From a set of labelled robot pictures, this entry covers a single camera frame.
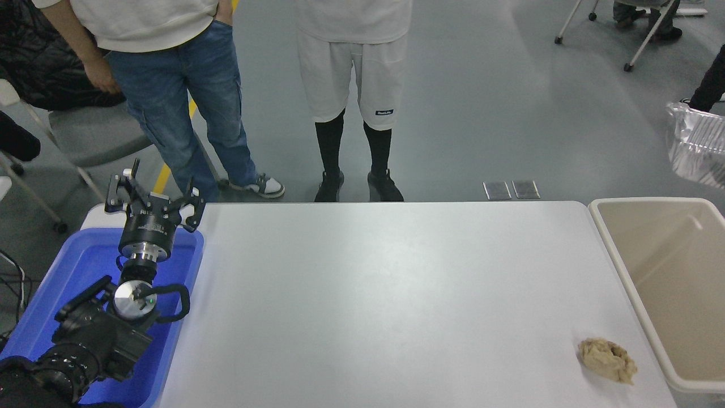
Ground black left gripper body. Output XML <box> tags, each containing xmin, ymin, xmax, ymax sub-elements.
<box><xmin>119</xmin><ymin>195</ymin><xmax>183</xmax><ymax>254</ymax></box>

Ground silver foil tray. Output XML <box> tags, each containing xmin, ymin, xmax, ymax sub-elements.
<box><xmin>666</xmin><ymin>101</ymin><xmax>725</xmax><ymax>190</ymax></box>

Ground person's right hand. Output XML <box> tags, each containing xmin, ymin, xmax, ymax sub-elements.
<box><xmin>84</xmin><ymin>55</ymin><xmax>121</xmax><ymax>94</ymax></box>

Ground grey office chair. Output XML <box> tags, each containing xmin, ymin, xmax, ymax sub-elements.
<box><xmin>0</xmin><ymin>79</ymin><xmax>230</xmax><ymax>234</ymax></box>

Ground blue plastic tray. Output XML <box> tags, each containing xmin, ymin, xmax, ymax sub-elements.
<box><xmin>0</xmin><ymin>228</ymin><xmax>204</xmax><ymax>408</ymax></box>

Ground person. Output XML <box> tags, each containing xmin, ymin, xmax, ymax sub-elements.
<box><xmin>31</xmin><ymin>0</ymin><xmax>286</xmax><ymax>203</ymax></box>
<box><xmin>613</xmin><ymin>0</ymin><xmax>683</xmax><ymax>41</ymax></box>
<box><xmin>680</xmin><ymin>44</ymin><xmax>725</xmax><ymax>112</ymax></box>
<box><xmin>293</xmin><ymin>0</ymin><xmax>414</xmax><ymax>203</ymax></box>

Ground black padded jacket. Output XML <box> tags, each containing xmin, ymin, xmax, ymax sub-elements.
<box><xmin>0</xmin><ymin>0</ymin><xmax>126</xmax><ymax>111</ymax></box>

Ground crumpled tan paper ball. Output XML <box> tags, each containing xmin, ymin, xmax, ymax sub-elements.
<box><xmin>578</xmin><ymin>338</ymin><xmax>638</xmax><ymax>385</ymax></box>

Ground white-framed chair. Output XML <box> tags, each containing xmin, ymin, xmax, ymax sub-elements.
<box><xmin>554</xmin><ymin>0</ymin><xmax>709</xmax><ymax>73</ymax></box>

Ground large pale bin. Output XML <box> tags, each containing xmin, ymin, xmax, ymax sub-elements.
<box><xmin>588</xmin><ymin>197</ymin><xmax>725</xmax><ymax>394</ymax></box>

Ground black floor cables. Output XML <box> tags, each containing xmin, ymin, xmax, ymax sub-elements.
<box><xmin>0</xmin><ymin>249</ymin><xmax>27</xmax><ymax>341</ymax></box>

